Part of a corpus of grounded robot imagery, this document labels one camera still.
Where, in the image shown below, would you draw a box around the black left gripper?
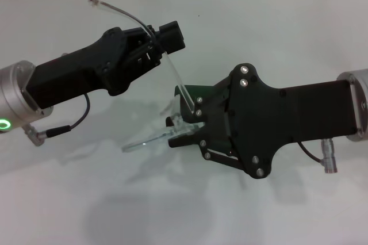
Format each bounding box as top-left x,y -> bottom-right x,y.
27,27 -> 136,110

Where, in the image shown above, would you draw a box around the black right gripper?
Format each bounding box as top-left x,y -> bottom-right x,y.
178,63 -> 359,181

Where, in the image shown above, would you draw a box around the clear white glasses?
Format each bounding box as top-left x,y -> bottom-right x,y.
87,0 -> 206,154

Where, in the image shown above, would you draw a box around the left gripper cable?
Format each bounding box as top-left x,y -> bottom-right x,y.
24,94 -> 90,147

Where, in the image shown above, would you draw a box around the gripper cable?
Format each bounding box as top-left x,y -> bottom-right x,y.
24,94 -> 90,147
298,138 -> 336,174

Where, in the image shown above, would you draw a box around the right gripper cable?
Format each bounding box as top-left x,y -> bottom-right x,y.
298,138 -> 336,174

